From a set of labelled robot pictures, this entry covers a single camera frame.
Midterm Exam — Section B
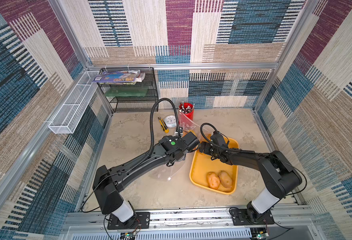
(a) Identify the brown potato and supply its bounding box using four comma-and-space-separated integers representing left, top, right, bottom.
219, 171, 233, 189
207, 172, 221, 190

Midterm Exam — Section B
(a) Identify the clear zipper bag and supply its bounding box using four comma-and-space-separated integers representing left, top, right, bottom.
149, 156, 186, 182
179, 112, 202, 138

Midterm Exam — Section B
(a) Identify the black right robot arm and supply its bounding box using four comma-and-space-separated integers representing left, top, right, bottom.
200, 131, 303, 199

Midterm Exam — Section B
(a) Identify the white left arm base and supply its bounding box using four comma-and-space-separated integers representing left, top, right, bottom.
111, 201, 134, 223

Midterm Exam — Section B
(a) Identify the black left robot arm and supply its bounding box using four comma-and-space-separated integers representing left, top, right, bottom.
92, 132, 200, 215

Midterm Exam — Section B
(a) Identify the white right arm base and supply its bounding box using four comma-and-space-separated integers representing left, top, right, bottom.
251, 188, 281, 214

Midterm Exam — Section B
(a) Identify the yellow plastic tray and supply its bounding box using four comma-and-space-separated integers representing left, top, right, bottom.
189, 133, 240, 196

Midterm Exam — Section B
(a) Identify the white round clock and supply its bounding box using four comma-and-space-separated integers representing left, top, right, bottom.
164, 115, 178, 128

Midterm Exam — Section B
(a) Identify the yellow utility knife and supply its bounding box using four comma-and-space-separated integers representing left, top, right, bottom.
158, 117, 169, 133

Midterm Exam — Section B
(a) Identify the red ribbed pen cup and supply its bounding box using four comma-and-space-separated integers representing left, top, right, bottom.
179, 102, 195, 129

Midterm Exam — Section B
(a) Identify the colourful book on rack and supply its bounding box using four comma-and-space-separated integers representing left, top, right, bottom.
92, 70, 146, 85

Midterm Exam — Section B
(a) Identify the green tray in rack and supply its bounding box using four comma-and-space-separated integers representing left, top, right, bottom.
104, 87, 148, 98

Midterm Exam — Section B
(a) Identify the black corrugated right cable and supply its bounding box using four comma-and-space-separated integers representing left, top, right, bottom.
199, 122, 255, 155

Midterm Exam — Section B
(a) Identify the black corrugated cable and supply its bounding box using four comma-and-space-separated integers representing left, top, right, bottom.
109, 98, 183, 181
199, 122, 255, 155

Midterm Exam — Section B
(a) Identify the black corrugated left cable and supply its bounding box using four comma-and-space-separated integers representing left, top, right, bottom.
109, 98, 183, 181

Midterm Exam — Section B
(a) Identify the black wire shelf rack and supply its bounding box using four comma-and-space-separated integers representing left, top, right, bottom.
93, 67, 159, 113

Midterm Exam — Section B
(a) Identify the aluminium front rail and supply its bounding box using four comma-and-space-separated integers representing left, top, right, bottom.
59, 204, 325, 240

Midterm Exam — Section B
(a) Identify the white wire wall basket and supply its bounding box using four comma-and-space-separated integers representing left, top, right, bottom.
49, 71, 98, 134

